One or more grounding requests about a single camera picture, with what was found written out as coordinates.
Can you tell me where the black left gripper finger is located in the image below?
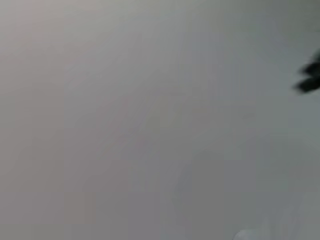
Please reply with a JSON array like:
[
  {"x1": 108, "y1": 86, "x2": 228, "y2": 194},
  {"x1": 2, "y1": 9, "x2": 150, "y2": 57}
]
[{"x1": 291, "y1": 48, "x2": 320, "y2": 94}]

